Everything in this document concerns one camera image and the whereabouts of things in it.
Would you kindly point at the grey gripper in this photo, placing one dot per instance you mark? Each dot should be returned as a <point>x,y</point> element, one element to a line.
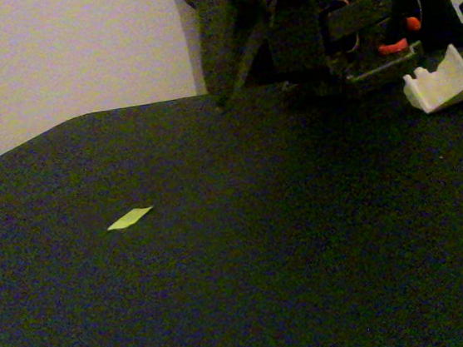
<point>216,37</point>

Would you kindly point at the white plastic object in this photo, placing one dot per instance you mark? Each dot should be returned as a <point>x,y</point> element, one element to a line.
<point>439,87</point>

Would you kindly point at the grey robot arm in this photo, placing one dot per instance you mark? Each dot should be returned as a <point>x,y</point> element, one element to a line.
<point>356,17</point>

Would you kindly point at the dark desk mat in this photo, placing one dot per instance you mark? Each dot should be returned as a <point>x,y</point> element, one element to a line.
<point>239,243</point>

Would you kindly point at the black clamp with orange parts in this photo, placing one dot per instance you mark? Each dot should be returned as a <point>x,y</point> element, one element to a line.
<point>393,48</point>

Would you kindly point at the green tape marker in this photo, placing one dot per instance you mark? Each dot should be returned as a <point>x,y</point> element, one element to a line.
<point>130,218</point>

